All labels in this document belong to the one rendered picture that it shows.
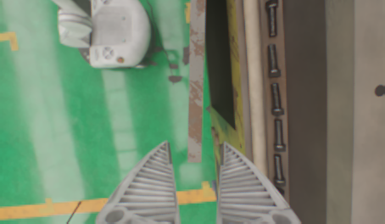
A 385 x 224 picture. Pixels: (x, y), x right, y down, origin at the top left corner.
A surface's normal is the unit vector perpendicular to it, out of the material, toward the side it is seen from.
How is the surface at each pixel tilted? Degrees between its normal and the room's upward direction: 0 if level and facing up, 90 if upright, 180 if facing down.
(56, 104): 0
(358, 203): 0
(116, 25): 0
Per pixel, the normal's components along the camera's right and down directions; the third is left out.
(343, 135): -0.99, 0.10
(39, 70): -0.01, 0.10
